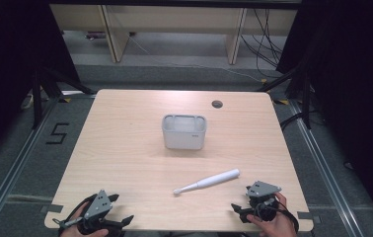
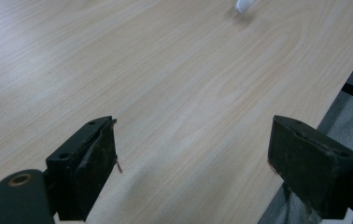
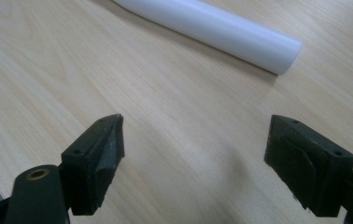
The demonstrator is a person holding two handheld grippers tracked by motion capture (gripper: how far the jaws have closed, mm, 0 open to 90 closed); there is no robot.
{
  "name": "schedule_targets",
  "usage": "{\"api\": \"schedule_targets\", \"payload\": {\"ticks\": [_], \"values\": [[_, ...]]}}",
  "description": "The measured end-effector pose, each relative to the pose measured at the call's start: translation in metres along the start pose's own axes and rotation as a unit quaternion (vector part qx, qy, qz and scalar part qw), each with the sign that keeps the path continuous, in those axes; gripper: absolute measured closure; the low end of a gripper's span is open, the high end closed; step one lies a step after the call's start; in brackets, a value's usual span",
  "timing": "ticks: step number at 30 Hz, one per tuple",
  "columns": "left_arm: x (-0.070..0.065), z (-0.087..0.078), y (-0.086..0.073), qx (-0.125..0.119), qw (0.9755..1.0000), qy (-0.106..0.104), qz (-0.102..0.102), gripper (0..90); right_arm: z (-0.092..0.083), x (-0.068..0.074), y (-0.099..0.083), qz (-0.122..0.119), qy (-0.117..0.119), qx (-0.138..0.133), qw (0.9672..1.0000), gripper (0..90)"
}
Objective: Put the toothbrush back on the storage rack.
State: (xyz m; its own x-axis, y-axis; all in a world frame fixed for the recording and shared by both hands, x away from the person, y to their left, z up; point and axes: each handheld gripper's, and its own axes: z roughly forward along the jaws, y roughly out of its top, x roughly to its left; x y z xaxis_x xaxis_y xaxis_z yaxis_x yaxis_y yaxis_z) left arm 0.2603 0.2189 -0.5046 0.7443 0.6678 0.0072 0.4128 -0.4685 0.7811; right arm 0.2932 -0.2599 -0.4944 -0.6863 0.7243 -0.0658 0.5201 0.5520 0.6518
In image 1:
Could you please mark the person's right hand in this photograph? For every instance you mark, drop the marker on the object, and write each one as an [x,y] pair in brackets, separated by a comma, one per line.
[278,227]

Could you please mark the black metal stand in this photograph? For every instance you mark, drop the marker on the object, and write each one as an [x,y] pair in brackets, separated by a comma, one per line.
[37,98]
[306,98]

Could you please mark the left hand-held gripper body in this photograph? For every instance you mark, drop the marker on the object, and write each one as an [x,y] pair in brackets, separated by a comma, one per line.
[100,205]

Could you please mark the yellow black hazard tape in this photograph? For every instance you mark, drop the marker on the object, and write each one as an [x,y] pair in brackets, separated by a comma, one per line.
[65,99]
[281,102]

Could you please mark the dark curtain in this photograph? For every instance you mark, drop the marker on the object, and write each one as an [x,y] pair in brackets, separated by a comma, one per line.
[7,65]
[355,82]

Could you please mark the white plastic storage box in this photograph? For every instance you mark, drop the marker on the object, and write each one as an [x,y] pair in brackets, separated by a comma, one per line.
[184,138]

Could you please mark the white electric toothbrush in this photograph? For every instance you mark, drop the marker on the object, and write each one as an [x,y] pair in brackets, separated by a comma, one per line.
[214,180]

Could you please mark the person's left hand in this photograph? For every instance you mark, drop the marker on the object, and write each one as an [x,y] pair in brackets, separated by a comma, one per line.
[72,231]

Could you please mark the black tape patch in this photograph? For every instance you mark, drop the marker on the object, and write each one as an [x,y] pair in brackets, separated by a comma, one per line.
[309,216]
[52,208]

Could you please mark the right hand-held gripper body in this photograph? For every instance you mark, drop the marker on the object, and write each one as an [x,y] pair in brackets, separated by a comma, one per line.
[262,189]

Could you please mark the metal floor rail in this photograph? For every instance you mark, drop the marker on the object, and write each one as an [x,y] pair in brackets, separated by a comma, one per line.
[326,171]
[13,171]

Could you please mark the beige wooden desk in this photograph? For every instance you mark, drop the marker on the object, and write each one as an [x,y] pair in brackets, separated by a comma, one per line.
[174,18]

